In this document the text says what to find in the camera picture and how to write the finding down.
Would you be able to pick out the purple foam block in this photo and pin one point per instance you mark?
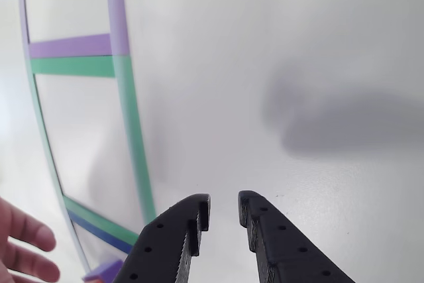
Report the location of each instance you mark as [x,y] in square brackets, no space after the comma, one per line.
[109,269]

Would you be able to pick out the person's hand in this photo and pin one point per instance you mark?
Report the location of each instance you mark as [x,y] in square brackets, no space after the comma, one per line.
[20,246]

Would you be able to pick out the blue tape square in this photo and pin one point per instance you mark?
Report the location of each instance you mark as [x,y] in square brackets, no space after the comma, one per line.
[99,233]

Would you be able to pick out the green tape square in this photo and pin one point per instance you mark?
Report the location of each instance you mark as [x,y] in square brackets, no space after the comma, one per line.
[129,114]

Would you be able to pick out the purple tape square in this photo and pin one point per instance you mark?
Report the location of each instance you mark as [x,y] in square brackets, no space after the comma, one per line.
[116,8]

